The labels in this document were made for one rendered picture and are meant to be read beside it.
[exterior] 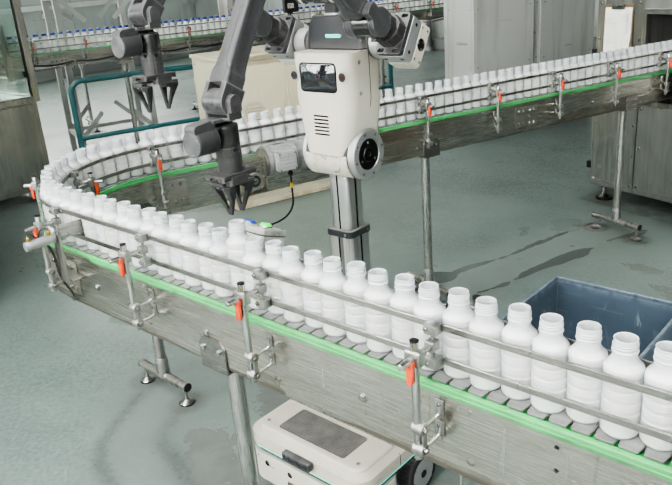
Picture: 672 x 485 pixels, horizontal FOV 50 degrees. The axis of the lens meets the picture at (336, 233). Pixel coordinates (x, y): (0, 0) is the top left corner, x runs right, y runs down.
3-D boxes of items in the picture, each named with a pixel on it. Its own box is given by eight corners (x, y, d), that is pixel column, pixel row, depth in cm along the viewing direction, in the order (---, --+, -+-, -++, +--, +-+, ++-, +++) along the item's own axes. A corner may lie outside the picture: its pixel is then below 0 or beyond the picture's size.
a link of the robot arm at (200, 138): (240, 92, 152) (214, 91, 158) (198, 102, 144) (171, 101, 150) (248, 147, 156) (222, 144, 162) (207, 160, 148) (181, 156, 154)
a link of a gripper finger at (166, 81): (146, 111, 196) (141, 76, 193) (167, 106, 201) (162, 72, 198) (161, 112, 192) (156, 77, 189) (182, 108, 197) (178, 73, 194)
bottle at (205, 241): (231, 283, 179) (222, 221, 174) (218, 292, 174) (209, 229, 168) (211, 280, 182) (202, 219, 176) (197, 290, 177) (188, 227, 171)
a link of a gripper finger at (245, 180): (259, 209, 164) (254, 170, 161) (236, 219, 159) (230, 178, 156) (239, 205, 168) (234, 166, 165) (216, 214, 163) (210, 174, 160)
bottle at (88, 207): (84, 251, 209) (72, 197, 203) (92, 243, 215) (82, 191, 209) (103, 250, 208) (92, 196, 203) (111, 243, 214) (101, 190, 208)
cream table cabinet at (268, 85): (319, 169, 664) (308, 39, 624) (354, 183, 613) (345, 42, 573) (208, 194, 614) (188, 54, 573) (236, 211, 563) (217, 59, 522)
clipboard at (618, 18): (603, 53, 488) (606, 3, 477) (632, 55, 469) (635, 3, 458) (598, 54, 486) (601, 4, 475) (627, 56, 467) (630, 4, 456)
